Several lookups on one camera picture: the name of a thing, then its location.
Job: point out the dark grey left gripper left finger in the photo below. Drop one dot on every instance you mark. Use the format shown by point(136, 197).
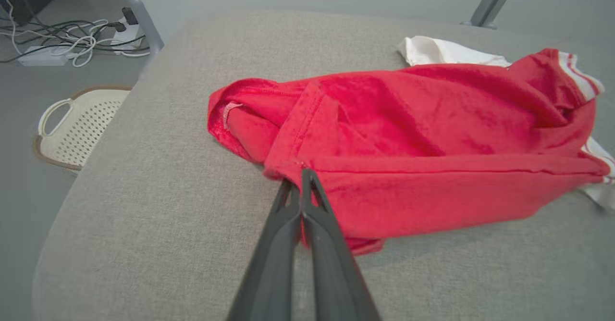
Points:
point(274, 263)

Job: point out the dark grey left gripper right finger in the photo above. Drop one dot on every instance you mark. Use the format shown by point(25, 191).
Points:
point(331, 273)

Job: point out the red jersey with striped trim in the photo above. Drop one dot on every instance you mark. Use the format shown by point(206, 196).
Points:
point(408, 133)

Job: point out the cream perforated laundry basket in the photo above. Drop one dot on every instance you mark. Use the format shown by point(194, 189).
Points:
point(81, 124)

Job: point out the white power strip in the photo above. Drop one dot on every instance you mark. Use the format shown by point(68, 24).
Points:
point(126, 35)

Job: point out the grey metal table leg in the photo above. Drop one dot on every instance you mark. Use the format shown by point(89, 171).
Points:
point(144, 23)

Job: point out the black power plug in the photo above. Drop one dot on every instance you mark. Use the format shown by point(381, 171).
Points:
point(129, 16)

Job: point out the small white adapter box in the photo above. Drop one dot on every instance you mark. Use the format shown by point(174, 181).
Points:
point(43, 56)

